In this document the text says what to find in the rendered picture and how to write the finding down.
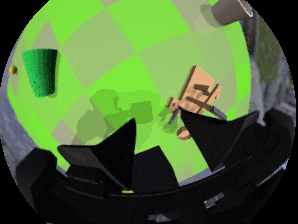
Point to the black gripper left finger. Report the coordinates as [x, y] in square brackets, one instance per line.
[114, 155]

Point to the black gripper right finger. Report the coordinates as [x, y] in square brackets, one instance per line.
[216, 137]

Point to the dark grey cylindrical cup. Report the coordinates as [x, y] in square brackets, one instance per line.
[230, 11]

